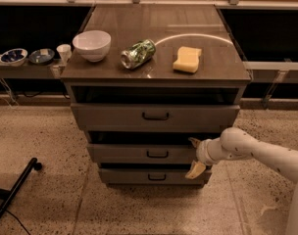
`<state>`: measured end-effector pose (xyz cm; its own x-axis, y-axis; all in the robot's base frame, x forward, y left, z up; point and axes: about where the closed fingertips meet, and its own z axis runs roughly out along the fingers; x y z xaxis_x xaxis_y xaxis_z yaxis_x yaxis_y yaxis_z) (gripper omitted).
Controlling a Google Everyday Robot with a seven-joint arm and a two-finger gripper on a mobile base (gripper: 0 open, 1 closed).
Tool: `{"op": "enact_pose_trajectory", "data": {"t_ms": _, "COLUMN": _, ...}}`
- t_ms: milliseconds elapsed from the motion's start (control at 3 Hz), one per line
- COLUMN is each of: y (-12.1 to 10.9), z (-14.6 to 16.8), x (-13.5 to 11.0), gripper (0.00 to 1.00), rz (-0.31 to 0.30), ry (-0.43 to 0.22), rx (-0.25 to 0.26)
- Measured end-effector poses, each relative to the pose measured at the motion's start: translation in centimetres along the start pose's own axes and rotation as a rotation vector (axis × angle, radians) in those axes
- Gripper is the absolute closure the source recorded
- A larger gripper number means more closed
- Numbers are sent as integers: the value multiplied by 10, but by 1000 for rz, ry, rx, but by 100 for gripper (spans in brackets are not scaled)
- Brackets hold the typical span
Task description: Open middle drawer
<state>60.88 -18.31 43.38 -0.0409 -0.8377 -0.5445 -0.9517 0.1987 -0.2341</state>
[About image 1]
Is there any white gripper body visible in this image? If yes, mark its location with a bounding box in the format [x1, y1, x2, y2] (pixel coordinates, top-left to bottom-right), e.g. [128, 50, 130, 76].
[196, 138, 224, 165]

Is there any grey drawer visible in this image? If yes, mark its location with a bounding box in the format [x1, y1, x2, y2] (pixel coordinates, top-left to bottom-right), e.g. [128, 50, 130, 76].
[99, 168, 212, 185]
[71, 103, 240, 133]
[87, 144, 196, 165]

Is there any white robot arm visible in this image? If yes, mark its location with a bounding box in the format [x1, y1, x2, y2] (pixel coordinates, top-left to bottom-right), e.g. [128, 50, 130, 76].
[185, 127, 298, 235]

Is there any grey drawer cabinet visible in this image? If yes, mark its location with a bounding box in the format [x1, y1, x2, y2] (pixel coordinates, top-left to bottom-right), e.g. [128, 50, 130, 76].
[60, 3, 253, 189]

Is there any grey bottom drawer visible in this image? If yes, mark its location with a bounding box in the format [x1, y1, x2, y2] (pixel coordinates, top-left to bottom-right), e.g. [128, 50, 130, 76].
[99, 168, 212, 185]

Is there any grey top drawer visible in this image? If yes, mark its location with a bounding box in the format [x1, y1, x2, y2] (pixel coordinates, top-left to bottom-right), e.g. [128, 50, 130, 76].
[71, 103, 240, 133]

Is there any yellow sponge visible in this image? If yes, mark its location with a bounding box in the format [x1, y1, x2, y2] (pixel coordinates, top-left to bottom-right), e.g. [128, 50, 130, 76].
[173, 46, 202, 73]

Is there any green soda can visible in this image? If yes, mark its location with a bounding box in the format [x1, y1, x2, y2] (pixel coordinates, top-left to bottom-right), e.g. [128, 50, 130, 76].
[121, 39, 156, 70]

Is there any white bowl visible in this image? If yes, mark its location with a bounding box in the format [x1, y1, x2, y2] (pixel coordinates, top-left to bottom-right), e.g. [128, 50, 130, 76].
[73, 30, 112, 62]

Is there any white paper cup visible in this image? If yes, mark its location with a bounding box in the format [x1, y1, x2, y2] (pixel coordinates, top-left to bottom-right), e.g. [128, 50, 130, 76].
[56, 44, 72, 65]

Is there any grey side shelf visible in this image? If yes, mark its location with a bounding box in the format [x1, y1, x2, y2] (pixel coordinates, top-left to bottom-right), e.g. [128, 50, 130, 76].
[0, 60, 65, 79]

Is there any dark blue bowl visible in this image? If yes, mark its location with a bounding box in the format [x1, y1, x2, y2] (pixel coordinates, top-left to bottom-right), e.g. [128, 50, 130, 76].
[28, 48, 55, 65]

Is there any blue patterned bowl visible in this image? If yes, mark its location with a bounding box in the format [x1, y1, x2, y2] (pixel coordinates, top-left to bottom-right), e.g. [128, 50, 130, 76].
[1, 48, 27, 67]

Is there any black stand leg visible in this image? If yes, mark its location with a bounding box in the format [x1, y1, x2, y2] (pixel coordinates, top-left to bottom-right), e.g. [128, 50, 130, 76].
[0, 158, 42, 219]

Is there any black floor cable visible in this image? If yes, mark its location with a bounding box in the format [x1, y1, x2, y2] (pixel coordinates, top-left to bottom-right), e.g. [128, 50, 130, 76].
[0, 201, 32, 235]

